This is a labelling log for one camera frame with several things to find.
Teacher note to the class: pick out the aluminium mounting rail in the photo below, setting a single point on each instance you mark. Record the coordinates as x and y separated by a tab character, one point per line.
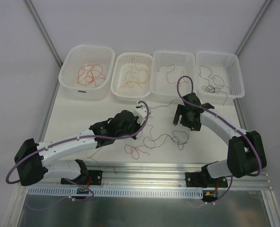
159	175

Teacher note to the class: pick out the white solid plastic tub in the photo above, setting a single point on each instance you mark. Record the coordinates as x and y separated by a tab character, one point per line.
87	70

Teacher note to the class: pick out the white round-hole basket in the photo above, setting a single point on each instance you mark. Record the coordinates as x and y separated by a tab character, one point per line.
131	76

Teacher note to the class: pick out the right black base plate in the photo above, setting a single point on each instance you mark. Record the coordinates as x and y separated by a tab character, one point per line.
196	179

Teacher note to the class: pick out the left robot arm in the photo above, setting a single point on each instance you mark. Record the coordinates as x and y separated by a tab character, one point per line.
37	161

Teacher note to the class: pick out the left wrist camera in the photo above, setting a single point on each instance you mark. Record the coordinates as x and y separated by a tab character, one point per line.
141	112

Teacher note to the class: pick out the white slotted cable duct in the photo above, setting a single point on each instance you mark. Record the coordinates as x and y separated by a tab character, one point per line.
116	192

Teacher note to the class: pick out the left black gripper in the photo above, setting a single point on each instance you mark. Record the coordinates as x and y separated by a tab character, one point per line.
132	125

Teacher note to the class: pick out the left frame post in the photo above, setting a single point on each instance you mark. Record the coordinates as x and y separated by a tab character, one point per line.
36	17

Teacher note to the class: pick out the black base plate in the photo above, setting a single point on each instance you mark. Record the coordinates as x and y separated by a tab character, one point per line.
92	177
196	179

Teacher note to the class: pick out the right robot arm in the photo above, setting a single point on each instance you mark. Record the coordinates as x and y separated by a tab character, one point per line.
246	155

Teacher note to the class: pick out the white slotted basket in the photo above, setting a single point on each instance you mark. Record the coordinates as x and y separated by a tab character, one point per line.
220	79
167	68

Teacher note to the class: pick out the right frame post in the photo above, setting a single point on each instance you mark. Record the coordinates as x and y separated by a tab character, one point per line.
253	26

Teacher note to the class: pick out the white slotted basket middle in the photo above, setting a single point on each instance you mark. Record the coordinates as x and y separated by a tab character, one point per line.
167	68

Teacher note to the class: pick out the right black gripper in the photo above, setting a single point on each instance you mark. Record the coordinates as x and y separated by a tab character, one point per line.
185	117

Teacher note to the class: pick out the white slotted basket right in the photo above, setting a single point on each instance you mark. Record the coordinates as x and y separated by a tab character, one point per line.
220	79

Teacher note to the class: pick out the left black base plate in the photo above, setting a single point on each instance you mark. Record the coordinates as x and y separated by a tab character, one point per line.
92	177

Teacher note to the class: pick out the frame post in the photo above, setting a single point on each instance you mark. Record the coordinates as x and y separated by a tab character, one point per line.
36	17
253	26

